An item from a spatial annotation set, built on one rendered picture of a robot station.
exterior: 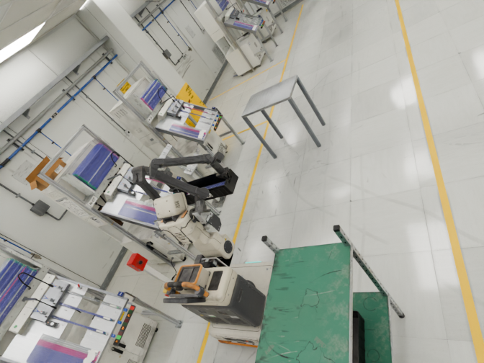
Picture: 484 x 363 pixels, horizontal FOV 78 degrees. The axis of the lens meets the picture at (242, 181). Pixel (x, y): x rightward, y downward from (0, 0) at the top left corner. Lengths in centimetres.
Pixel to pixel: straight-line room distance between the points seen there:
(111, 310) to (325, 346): 214
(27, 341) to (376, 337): 266
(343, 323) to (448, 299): 111
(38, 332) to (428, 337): 294
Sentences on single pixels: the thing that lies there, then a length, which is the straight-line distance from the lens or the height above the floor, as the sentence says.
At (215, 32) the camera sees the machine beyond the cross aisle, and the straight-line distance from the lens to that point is 736.
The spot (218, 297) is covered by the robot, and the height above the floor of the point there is 81.
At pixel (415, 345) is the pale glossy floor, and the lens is 238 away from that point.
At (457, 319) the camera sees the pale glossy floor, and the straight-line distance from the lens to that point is 240.
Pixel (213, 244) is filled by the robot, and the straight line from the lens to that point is 232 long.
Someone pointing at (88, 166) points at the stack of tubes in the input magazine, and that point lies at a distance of 362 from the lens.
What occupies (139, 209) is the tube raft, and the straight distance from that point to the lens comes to 354.
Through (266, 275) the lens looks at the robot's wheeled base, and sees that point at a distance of 267.
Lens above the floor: 225
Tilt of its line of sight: 32 degrees down
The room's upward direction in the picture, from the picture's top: 42 degrees counter-clockwise
